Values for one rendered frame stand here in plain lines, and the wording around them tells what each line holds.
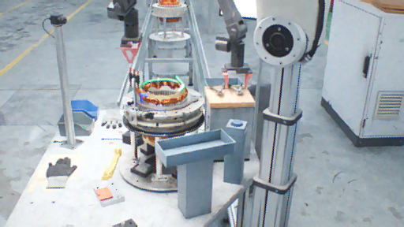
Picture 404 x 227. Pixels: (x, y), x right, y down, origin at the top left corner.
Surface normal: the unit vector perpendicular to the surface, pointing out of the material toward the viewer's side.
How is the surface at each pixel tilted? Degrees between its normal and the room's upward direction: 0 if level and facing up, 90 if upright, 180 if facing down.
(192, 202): 90
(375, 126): 90
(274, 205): 90
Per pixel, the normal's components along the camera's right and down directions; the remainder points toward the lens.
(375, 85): 0.07, 0.41
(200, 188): 0.41, 0.38
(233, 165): -0.28, 0.39
